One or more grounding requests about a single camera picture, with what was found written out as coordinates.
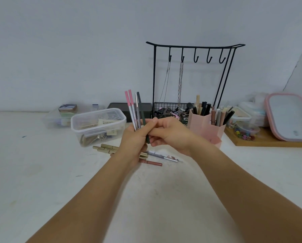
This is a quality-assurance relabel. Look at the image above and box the person's right hand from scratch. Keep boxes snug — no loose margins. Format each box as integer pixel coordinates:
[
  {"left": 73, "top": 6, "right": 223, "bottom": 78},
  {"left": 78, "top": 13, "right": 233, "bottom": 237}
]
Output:
[{"left": 144, "top": 117, "right": 200, "bottom": 158}]

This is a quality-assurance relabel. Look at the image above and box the person's left hand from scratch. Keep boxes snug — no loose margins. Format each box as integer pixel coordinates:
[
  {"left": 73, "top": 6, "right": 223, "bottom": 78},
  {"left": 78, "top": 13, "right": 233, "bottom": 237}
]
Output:
[{"left": 113, "top": 126, "right": 151, "bottom": 168}]

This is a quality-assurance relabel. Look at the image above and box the dark green cosmetic pencil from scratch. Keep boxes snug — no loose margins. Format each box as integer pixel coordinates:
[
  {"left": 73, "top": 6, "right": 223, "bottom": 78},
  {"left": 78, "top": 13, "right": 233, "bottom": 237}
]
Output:
[{"left": 137, "top": 92, "right": 151, "bottom": 144}]

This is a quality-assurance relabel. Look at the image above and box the grey cosmetic pencil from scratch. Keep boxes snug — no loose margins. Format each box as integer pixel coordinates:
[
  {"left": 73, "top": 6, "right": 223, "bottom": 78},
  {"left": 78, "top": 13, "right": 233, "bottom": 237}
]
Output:
[{"left": 135, "top": 92, "right": 141, "bottom": 129}]

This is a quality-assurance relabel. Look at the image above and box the pink-capped silver pencil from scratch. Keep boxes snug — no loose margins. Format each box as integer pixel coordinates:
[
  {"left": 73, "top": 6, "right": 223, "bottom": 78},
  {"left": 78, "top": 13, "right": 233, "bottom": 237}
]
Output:
[
  {"left": 128, "top": 89, "right": 140, "bottom": 129},
  {"left": 125, "top": 91, "right": 138, "bottom": 131}
]

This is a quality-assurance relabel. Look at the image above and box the person's left forearm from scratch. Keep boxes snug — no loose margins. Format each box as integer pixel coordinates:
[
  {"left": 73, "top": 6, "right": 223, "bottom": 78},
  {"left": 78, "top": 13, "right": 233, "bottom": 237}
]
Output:
[{"left": 26, "top": 152, "right": 139, "bottom": 243}]

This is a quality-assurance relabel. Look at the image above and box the person's right forearm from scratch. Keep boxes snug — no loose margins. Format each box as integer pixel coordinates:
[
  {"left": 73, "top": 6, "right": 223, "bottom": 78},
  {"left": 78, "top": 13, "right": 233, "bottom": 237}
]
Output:
[{"left": 189, "top": 143, "right": 302, "bottom": 243}]

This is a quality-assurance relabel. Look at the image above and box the silver eyebrow pencil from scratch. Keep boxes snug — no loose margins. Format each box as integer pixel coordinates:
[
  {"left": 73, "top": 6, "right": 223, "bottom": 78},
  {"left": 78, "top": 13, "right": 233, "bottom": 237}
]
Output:
[{"left": 143, "top": 150, "right": 182, "bottom": 163}]

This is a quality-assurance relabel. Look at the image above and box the reddish brown lip pencil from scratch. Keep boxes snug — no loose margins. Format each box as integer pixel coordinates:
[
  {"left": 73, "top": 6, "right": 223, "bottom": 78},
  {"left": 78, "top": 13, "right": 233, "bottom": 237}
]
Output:
[{"left": 110, "top": 153, "right": 163, "bottom": 167}]

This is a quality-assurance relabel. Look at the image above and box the pile of small cosmetic items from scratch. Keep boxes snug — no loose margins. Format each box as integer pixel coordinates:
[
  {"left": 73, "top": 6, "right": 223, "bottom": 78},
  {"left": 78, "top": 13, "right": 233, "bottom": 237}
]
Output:
[{"left": 155, "top": 106, "right": 192, "bottom": 124}]

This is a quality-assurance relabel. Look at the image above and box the black rectangular box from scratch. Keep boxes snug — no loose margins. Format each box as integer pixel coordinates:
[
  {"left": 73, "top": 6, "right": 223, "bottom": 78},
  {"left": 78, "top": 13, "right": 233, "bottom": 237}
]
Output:
[{"left": 107, "top": 102, "right": 153, "bottom": 122}]

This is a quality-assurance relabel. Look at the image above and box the clear plastic storage container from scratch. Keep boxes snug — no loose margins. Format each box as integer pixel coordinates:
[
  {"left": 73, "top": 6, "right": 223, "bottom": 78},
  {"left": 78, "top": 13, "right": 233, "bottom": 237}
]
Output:
[{"left": 70, "top": 108, "right": 127, "bottom": 147}]

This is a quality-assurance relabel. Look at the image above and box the pink pen holder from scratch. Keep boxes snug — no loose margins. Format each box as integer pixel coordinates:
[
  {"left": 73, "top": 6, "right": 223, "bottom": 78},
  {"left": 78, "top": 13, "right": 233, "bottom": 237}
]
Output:
[{"left": 187, "top": 109, "right": 226, "bottom": 149}]

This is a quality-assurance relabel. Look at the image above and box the bunch of makeup pens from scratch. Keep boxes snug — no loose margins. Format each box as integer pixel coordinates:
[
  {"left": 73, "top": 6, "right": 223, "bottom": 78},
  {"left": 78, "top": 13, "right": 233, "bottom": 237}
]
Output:
[{"left": 186, "top": 95, "right": 235, "bottom": 126}]

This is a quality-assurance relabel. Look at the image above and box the black metal jewelry stand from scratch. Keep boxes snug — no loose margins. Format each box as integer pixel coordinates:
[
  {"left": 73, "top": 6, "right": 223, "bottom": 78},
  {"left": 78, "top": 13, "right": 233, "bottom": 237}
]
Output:
[{"left": 146, "top": 41, "right": 246, "bottom": 124}]

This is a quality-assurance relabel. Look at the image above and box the blue patterned small box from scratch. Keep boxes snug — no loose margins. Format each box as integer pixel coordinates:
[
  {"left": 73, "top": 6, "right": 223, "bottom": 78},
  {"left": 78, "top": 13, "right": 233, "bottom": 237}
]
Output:
[{"left": 58, "top": 104, "right": 78, "bottom": 113}]

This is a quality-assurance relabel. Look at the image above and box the clear box with beige lid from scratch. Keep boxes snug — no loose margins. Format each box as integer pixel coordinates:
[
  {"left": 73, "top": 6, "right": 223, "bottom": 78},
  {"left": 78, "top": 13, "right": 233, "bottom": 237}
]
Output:
[{"left": 226, "top": 106, "right": 252, "bottom": 129}]

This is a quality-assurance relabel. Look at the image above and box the small clear plastic box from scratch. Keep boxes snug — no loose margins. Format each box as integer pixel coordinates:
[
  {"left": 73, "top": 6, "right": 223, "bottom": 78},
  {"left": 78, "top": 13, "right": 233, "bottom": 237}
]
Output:
[{"left": 43, "top": 106, "right": 77, "bottom": 129}]

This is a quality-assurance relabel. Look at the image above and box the clear box of colourful beads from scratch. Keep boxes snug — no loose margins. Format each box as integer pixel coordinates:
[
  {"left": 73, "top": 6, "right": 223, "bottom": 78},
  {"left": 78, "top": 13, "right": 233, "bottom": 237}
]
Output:
[{"left": 233, "top": 121, "right": 261, "bottom": 141}]

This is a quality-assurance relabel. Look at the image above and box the stack of white plastic boxes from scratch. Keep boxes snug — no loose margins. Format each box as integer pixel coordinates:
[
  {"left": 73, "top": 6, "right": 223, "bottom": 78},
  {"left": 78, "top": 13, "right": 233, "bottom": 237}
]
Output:
[{"left": 238, "top": 93, "right": 269, "bottom": 127}]

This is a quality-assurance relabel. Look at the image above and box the wooden tray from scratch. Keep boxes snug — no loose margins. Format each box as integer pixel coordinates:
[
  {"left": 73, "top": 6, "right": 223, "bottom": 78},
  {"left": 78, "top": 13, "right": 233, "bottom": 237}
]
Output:
[{"left": 224, "top": 126, "right": 302, "bottom": 148}]

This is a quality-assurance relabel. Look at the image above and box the pink-rimmed white container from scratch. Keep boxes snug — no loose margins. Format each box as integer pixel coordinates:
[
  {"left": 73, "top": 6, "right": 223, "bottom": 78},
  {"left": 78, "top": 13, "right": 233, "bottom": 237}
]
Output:
[{"left": 264, "top": 92, "right": 302, "bottom": 142}]

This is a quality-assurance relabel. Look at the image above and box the thin silver necklace chain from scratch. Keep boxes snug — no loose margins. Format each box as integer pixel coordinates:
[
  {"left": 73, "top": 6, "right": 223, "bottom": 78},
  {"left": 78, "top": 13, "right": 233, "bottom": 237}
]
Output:
[{"left": 159, "top": 62, "right": 171, "bottom": 103}]

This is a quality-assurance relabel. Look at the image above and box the thick silver necklace chain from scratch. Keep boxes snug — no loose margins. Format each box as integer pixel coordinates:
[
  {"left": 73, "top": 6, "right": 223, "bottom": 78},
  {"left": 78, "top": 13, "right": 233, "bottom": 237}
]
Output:
[{"left": 177, "top": 62, "right": 184, "bottom": 110}]

